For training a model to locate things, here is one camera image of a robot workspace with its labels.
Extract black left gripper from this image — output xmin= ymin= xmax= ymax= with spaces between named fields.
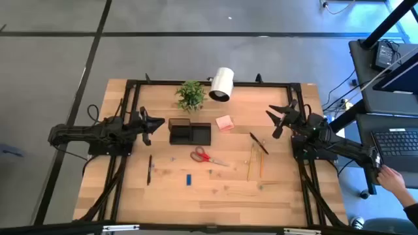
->
xmin=135 ymin=106 xmax=166 ymax=147

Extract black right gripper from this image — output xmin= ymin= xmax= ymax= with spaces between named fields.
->
xmin=265 ymin=99 xmax=302 ymax=140

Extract person's forearm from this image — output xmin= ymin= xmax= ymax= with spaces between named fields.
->
xmin=395 ymin=185 xmax=418 ymax=229

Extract black desk organizer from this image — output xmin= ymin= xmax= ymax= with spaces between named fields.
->
xmin=168 ymin=117 xmax=212 ymax=146

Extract black pen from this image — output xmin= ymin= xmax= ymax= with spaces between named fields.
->
xmin=249 ymin=131 xmax=270 ymax=155

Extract small green potted plant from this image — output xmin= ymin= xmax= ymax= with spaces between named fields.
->
xmin=174 ymin=80 xmax=207 ymax=114

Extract black marker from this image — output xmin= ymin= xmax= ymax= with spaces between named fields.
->
xmin=146 ymin=154 xmax=153 ymax=187

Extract pink sticky note pad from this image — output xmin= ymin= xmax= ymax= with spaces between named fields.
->
xmin=215 ymin=114 xmax=235 ymax=133

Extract long yellow pencil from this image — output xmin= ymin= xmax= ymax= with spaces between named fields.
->
xmin=246 ymin=143 xmax=255 ymax=182

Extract black side desk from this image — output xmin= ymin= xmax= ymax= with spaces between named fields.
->
xmin=329 ymin=38 xmax=418 ymax=196

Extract black beam with silver brackets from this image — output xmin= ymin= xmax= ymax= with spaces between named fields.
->
xmin=0 ymin=221 xmax=418 ymax=235

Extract black power adapter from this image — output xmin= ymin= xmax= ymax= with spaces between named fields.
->
xmin=371 ymin=40 xmax=400 ymax=72

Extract black keyboard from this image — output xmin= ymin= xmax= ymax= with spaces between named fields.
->
xmin=370 ymin=127 xmax=418 ymax=174

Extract person's hand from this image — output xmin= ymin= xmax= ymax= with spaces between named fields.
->
xmin=376 ymin=164 xmax=408 ymax=194

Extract person's shoe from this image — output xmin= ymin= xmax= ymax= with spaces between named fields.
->
xmin=350 ymin=215 xmax=366 ymax=230

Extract black diagonal stand beam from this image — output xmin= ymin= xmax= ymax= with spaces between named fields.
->
xmin=360 ymin=0 xmax=418 ymax=50

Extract grey round stool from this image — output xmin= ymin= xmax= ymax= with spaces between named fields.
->
xmin=361 ymin=217 xmax=418 ymax=235

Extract black aluminium table frame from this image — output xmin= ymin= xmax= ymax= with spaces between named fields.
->
xmin=72 ymin=72 xmax=349 ymax=229

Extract red handled scissors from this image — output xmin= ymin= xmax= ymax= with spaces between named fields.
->
xmin=189 ymin=146 xmax=230 ymax=168

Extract black floor cable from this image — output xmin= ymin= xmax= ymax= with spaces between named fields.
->
xmin=321 ymin=69 xmax=359 ymax=108

